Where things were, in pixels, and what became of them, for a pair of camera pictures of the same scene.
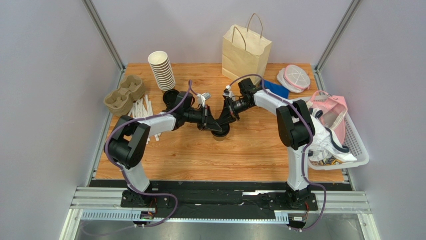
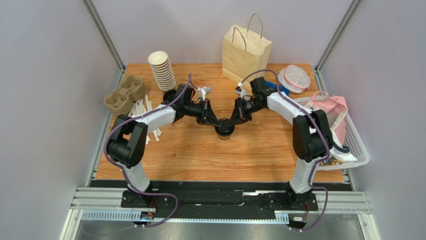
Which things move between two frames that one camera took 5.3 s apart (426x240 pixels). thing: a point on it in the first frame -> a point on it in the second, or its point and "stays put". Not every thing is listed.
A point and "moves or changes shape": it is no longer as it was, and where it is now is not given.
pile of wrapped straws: x=143 y=108 stays put
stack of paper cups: x=162 y=70 stays put
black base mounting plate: x=219 y=199 stays put
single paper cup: x=219 y=139 moves or changes shape
